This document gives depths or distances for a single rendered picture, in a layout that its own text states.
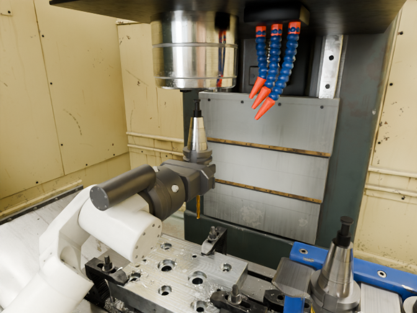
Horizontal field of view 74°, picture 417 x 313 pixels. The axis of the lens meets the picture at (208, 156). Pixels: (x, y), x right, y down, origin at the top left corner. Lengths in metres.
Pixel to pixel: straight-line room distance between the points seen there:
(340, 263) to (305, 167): 0.60
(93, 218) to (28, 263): 0.99
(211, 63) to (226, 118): 0.54
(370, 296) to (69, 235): 0.42
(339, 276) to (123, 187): 0.30
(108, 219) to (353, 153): 0.79
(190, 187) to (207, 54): 0.23
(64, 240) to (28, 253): 0.99
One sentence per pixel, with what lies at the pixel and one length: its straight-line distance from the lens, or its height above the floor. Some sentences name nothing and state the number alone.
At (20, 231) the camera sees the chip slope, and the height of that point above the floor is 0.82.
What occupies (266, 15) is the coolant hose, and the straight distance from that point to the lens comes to 0.45.
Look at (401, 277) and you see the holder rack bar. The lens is 0.50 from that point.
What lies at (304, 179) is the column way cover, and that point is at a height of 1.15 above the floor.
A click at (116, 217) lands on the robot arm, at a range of 0.39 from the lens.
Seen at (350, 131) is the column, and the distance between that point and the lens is 0.97.
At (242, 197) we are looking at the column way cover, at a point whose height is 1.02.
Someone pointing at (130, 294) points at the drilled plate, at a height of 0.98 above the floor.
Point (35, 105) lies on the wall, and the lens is 1.50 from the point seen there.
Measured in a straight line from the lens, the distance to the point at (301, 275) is 0.46.
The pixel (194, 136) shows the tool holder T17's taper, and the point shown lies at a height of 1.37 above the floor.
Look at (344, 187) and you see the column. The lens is 1.02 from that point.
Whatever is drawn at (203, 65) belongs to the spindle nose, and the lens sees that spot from 0.48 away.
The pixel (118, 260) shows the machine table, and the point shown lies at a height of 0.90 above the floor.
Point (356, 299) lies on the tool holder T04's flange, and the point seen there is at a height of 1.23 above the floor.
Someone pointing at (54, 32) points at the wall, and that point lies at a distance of 1.57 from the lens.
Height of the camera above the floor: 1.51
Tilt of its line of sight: 18 degrees down
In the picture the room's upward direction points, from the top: straight up
